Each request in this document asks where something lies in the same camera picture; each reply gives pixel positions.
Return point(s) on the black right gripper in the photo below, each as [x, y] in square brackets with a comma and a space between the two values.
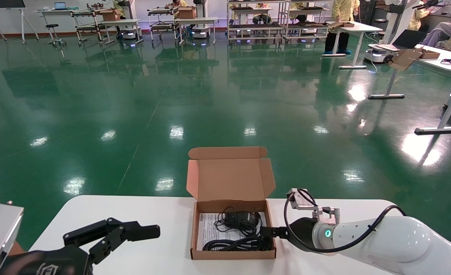
[301, 233]

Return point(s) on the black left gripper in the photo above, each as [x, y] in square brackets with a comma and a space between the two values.
[46, 263]

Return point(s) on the brown cardboard storage box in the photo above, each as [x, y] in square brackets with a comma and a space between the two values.
[229, 179]

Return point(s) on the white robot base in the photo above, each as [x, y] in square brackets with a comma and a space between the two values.
[129, 34]
[200, 32]

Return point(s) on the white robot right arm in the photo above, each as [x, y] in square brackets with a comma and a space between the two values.
[382, 244]

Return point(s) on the open cardboard box with flap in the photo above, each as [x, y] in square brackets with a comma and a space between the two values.
[404, 59]

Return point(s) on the white paper manual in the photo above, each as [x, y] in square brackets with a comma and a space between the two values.
[208, 229]

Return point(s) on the large brown cardboard carton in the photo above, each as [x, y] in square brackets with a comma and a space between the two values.
[16, 248]

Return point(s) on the metal trolley cart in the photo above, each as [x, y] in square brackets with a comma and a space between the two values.
[89, 26]
[162, 26]

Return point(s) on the metal shelf rack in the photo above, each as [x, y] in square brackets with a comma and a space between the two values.
[256, 26]
[305, 25]

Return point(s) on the black swivel stool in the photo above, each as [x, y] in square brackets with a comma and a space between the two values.
[55, 36]

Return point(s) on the distant seated person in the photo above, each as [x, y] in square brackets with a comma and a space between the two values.
[261, 17]

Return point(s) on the flat cardboard piece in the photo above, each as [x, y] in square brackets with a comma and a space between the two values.
[341, 24]

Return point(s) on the white height-adjustable table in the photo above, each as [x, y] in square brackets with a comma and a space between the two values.
[362, 27]

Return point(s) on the distant person in yellow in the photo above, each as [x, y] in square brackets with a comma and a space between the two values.
[119, 7]
[179, 3]

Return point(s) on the person in yellow coat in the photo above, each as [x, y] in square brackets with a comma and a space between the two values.
[341, 11]
[418, 15]

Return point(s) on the white table with laptop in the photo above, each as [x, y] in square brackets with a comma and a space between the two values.
[49, 12]

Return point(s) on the black laptop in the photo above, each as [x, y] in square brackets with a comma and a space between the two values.
[410, 38]

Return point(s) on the small open laptop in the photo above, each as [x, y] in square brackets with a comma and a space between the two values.
[60, 5]

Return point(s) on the seated person grey trousers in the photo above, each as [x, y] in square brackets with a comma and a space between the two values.
[445, 34]

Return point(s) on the dark display board on stand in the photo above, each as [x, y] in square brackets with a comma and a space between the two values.
[0, 4]

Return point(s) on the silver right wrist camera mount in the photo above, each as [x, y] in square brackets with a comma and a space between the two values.
[305, 202]

